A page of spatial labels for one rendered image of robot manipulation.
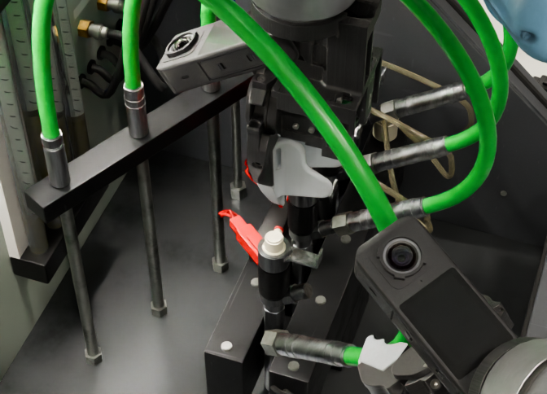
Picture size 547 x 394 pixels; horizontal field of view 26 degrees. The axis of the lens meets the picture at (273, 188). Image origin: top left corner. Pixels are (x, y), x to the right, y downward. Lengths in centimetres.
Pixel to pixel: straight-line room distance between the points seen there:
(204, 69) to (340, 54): 10
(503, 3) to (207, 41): 28
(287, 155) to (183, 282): 46
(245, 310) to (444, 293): 45
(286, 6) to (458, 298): 23
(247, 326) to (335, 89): 33
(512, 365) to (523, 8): 19
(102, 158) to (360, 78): 33
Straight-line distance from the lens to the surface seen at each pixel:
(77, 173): 107
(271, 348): 93
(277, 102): 83
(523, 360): 61
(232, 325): 110
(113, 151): 108
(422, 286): 67
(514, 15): 65
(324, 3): 77
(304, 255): 101
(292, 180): 91
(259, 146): 86
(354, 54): 81
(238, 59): 84
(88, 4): 122
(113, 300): 131
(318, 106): 71
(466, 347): 67
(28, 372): 127
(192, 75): 86
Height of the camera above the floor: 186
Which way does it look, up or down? 47 degrees down
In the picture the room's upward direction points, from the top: straight up
